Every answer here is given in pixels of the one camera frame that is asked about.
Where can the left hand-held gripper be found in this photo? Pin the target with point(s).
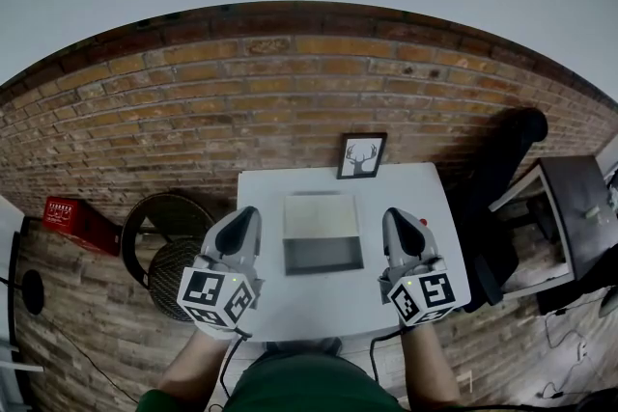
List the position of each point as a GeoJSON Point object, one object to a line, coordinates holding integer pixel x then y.
{"type": "Point", "coordinates": [219, 270]}

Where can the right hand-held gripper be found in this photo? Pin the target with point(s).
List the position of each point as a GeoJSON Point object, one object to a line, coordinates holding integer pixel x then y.
{"type": "Point", "coordinates": [410, 265]}

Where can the person's green shirt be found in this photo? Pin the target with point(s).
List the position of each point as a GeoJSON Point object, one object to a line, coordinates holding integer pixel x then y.
{"type": "Point", "coordinates": [309, 383]}

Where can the red printed box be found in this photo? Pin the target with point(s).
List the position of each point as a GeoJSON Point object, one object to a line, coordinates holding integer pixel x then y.
{"type": "Point", "coordinates": [72, 222]}

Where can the black office chair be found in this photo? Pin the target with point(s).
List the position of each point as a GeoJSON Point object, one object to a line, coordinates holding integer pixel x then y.
{"type": "Point", "coordinates": [487, 188]}

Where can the person's left forearm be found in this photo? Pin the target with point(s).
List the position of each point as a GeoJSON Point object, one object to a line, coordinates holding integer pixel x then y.
{"type": "Point", "coordinates": [190, 369]}

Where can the dark side cabinet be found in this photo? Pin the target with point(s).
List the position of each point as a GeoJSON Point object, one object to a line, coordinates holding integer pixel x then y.
{"type": "Point", "coordinates": [579, 212]}

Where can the black framed deer picture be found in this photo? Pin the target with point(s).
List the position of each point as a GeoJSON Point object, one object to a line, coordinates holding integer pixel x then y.
{"type": "Point", "coordinates": [361, 156]}

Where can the white furniture edge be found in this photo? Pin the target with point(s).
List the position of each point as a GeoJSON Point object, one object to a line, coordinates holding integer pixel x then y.
{"type": "Point", "coordinates": [7, 255]}

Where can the black round stand base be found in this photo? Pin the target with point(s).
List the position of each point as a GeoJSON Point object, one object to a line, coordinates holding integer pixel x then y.
{"type": "Point", "coordinates": [33, 292]}

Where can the round wicker chair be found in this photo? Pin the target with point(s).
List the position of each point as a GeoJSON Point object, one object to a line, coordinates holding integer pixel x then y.
{"type": "Point", "coordinates": [169, 275]}

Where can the grey box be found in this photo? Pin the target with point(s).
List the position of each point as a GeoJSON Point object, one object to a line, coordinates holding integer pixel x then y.
{"type": "Point", "coordinates": [321, 227]}

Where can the person's right forearm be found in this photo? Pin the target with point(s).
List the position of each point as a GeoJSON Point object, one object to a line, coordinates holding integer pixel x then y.
{"type": "Point", "coordinates": [429, 366]}

